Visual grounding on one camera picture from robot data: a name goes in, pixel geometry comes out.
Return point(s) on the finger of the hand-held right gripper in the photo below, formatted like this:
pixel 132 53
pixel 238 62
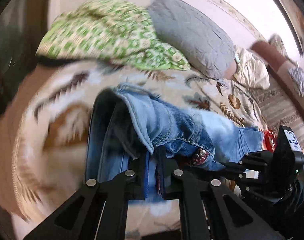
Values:
pixel 238 173
pixel 256 158

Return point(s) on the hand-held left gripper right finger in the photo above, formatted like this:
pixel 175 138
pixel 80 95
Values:
pixel 167 180

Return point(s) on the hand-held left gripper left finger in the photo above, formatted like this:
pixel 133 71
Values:
pixel 142 187

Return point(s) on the blue denim pants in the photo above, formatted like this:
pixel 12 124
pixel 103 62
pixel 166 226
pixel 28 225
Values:
pixel 167 130

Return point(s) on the red glass bowl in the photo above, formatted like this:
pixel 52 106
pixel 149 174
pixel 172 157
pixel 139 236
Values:
pixel 269 137

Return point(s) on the striped floral sofa cushion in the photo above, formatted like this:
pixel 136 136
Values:
pixel 279 110

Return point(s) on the crumpled grey cloth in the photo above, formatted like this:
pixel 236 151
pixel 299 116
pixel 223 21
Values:
pixel 300 80

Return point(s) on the cream crumpled cloth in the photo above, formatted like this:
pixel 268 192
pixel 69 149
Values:
pixel 251 70

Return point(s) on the leaf-printed plush blanket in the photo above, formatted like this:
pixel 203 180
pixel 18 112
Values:
pixel 54 142

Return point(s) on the pale teal cloth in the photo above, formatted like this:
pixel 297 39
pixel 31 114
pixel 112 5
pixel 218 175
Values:
pixel 236 58

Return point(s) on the brown bolster cushion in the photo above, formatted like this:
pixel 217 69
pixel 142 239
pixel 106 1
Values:
pixel 264 48

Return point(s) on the small striped pillow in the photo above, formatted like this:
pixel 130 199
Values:
pixel 278 42

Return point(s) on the grey quilted pillow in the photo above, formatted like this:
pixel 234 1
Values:
pixel 192 37

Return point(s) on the green checked quilt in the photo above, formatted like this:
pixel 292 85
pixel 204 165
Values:
pixel 104 35

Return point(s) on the dark wooden glass-panel door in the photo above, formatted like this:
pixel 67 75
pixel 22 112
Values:
pixel 7 55

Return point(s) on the dark framed wall picture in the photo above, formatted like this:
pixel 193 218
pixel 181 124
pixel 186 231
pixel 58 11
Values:
pixel 295 22

